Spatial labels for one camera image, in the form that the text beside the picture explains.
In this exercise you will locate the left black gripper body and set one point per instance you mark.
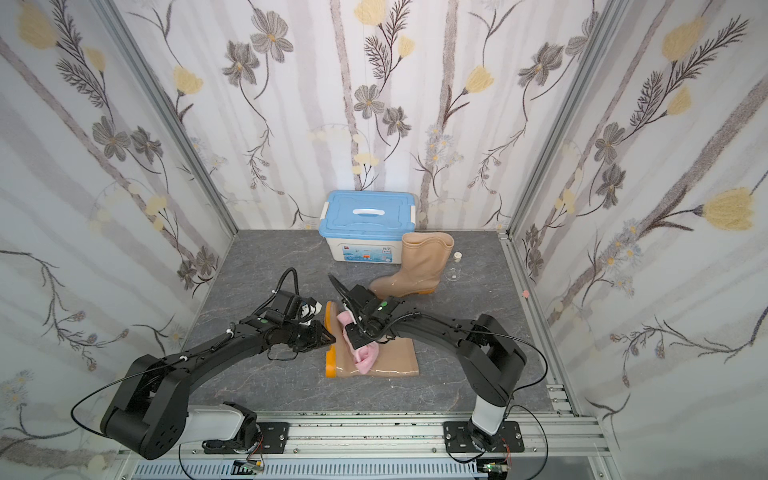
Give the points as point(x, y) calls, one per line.
point(305, 336)

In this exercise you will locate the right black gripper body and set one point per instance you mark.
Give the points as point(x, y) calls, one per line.
point(355, 315)

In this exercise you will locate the pink cleaning cloth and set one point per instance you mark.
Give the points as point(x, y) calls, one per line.
point(365, 356)

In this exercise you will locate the tan rubber boot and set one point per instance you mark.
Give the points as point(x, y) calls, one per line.
point(423, 259)
point(396, 358)

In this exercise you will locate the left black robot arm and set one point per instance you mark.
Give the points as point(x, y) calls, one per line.
point(151, 413)

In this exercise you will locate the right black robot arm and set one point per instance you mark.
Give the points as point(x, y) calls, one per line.
point(491, 359)

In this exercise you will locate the blue lid storage box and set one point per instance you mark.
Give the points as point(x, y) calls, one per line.
point(367, 226)

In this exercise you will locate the right clear glass flask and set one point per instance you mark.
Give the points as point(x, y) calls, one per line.
point(454, 267)

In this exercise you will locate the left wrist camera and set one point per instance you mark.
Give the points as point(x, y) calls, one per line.
point(295, 308)

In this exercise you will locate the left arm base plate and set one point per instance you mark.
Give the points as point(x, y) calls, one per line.
point(262, 437)

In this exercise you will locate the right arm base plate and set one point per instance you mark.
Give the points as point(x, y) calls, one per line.
point(465, 437)

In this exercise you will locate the aluminium rail frame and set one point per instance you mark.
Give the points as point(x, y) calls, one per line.
point(393, 446)

